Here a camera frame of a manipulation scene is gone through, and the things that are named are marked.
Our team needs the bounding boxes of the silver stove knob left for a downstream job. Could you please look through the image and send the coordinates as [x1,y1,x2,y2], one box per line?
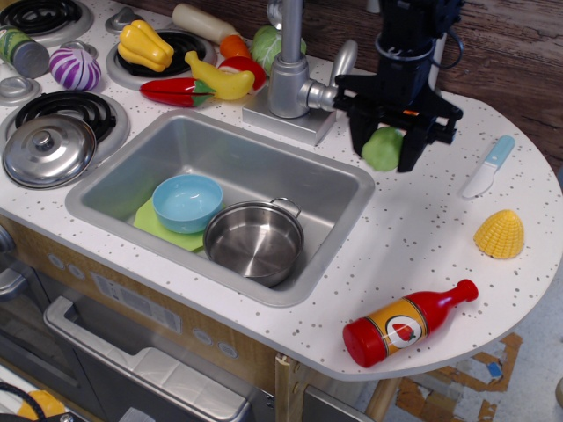
[0,76,42,106]

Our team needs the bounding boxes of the orange toy fruit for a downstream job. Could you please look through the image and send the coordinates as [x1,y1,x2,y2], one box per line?
[219,34,252,59]

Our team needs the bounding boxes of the silver stove knob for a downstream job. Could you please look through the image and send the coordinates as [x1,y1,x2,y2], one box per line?
[0,76,42,106]
[105,8,143,35]

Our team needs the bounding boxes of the blue white toy knife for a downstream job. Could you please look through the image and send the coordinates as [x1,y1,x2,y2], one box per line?
[461,135,515,199]

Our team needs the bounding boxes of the back left stove burner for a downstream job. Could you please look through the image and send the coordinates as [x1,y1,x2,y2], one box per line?
[1,0,93,47]

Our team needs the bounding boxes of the grey support pole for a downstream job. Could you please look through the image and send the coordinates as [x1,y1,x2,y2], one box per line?
[428,33,447,96]

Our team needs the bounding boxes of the green plastic plate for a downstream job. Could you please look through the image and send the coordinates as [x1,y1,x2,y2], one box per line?
[133,198,203,251]

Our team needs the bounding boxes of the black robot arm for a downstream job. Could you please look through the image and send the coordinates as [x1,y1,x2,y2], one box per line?
[334,1,464,172]

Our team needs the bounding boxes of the yellow toy banana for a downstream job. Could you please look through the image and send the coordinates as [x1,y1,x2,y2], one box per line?
[184,51,255,100]

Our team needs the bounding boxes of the stove burner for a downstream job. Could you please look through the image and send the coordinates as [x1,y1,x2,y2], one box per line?
[1,91,130,161]
[106,29,217,91]
[1,0,93,47]

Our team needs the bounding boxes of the cream toy bottle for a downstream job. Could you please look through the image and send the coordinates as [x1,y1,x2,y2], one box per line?
[172,4,239,44]

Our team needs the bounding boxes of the grey metal sink basin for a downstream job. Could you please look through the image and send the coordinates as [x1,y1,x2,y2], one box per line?
[66,111,375,307]

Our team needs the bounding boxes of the red toy apple half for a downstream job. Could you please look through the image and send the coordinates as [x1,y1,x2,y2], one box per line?
[218,56,267,95]

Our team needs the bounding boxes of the small steel pan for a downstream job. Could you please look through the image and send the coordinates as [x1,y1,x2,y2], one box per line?
[203,197,304,287]

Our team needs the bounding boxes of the red toy ketchup bottle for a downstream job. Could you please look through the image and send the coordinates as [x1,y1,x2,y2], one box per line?
[342,280,479,367]

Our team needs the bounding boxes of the back right stove burner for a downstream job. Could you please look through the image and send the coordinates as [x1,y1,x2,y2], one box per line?
[106,29,217,91]

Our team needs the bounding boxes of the light blue plastic bowl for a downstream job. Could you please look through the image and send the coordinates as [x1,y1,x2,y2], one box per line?
[152,174,223,234]

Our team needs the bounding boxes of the silver oven door handle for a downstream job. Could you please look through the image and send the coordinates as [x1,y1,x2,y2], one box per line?
[44,296,252,421]

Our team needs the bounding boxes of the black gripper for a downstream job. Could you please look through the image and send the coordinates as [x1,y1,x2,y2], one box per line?
[334,33,463,173]

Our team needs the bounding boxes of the yellow object bottom left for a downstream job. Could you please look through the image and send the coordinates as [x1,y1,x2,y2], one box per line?
[17,390,67,421]

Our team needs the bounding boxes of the yellow toy bell pepper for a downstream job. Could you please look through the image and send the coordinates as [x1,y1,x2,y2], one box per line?
[118,20,174,72]

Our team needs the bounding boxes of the front left stove burner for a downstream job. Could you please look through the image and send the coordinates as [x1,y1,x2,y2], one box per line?
[1,91,130,161]

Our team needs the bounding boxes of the purple toy onion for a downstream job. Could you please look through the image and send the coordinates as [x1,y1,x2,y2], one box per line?
[49,47,101,91]

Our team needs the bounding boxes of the yellow toy corn piece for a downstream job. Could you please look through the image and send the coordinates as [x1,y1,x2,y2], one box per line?
[473,209,524,259]

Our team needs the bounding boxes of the silver toy faucet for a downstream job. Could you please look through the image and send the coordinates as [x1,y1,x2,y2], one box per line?
[242,0,358,146]

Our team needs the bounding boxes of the green toy broccoli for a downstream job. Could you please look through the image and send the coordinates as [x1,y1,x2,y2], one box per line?
[361,127,403,171]

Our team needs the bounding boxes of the steel pot lid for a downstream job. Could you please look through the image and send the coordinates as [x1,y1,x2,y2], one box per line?
[3,114,97,189]

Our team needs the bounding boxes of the red toy chili pepper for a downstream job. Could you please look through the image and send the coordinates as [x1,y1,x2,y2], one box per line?
[139,77,216,107]

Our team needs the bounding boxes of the green label toy can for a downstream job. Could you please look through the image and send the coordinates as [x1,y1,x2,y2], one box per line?
[1,25,50,78]

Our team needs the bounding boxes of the green toy cabbage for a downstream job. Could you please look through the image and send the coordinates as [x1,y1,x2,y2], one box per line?
[250,25,282,76]

